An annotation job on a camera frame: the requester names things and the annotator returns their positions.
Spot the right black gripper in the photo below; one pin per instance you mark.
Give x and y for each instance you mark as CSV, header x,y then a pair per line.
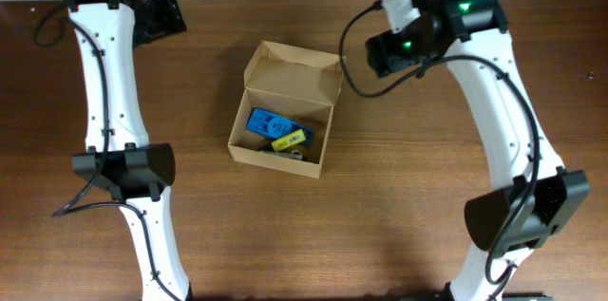
x,y
383,56

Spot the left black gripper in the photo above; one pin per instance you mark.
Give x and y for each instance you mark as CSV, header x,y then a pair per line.
x,y
172,18

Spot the blue plastic holder case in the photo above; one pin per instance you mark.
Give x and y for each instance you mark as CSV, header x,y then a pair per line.
x,y
272,126

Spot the yellow highlighter dark cap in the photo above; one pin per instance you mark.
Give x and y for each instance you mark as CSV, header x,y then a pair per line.
x,y
289,140

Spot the brown cardboard box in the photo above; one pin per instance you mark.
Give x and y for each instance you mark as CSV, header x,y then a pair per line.
x,y
302,85

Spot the yellow clear tape roll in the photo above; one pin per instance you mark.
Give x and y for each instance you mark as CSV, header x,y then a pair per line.
x,y
299,150

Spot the black cap whiteboard marker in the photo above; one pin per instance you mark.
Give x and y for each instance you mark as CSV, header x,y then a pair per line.
x,y
284,155

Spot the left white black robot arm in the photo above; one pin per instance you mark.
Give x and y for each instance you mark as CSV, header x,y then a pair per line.
x,y
119,157

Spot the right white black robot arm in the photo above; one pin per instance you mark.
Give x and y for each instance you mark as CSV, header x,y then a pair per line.
x,y
532,193

